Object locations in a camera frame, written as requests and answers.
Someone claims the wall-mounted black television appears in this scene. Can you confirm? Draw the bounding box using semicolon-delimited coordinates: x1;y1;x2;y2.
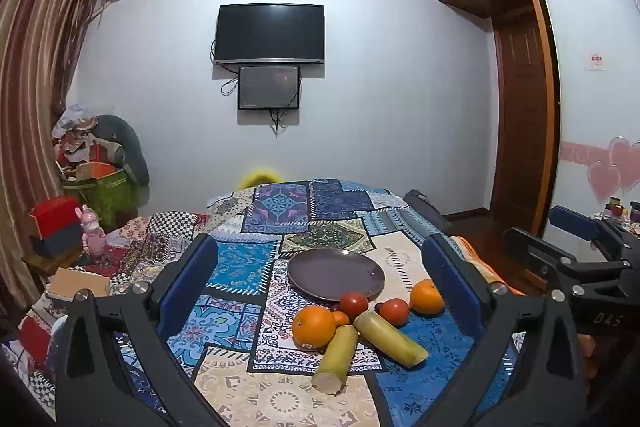
214;4;327;65

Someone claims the red tomato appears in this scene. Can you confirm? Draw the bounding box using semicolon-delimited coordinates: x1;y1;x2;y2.
380;298;411;327
340;292;370;322

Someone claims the striped brown curtain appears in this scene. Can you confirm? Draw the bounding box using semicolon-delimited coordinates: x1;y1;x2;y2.
0;0;108;308

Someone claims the orange striped bed sheet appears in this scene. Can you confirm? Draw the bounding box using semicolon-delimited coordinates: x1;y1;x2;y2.
451;234;525;297

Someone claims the orange cardboard box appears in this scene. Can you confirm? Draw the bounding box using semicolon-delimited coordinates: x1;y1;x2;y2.
74;162;119;181

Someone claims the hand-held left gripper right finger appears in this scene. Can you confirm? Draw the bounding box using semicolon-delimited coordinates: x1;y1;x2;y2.
422;235;588;427

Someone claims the tan cardboard book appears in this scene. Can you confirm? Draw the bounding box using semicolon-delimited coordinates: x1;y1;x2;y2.
46;267;112;301

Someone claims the small black wall monitor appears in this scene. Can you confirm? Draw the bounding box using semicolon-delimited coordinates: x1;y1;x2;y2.
237;66;301;111

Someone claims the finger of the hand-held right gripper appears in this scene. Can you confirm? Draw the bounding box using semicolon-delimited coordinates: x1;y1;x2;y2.
504;227;633;281
549;205;640;258

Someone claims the dark purple plate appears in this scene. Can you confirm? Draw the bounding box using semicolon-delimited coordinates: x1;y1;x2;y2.
287;248;386;303

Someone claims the patchwork printed blanket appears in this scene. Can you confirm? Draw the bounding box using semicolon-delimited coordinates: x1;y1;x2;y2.
0;179;531;427

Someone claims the dark grey box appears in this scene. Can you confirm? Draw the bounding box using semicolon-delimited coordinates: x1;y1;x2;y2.
32;222;84;259

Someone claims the grey plush pillow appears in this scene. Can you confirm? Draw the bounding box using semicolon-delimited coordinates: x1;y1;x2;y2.
94;114;150;186

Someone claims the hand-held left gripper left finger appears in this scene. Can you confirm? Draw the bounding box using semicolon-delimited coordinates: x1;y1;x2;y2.
52;234;236;427

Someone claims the white sliding wardrobe door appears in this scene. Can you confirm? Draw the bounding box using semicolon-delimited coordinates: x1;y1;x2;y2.
531;0;640;238

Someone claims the large orange with sticker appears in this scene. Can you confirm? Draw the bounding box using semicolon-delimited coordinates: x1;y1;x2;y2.
292;305;337;350

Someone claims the yellow round object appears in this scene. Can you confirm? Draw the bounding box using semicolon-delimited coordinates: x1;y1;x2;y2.
238;167;281;190

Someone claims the long sugarcane piece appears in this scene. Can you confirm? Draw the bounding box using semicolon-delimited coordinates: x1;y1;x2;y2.
353;310;430;369

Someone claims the pile of crumpled clutter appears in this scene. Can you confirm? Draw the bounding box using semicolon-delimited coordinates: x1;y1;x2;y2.
51;103;126;168

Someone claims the short sugarcane piece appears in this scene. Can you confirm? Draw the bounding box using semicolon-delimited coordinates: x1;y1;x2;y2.
312;324;360;395

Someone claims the pink plush toy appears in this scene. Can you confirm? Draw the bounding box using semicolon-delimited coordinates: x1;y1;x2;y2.
75;205;109;266

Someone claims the pink heart sticker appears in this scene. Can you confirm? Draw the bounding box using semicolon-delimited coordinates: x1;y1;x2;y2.
607;136;640;196
587;161;622;204

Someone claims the red box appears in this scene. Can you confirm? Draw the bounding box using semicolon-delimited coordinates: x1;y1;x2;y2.
27;197;84;238

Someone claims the wooden side table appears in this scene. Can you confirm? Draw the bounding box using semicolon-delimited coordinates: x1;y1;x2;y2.
21;252;58;285

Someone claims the plain orange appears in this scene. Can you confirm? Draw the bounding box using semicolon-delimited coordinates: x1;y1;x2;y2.
410;279;445;315

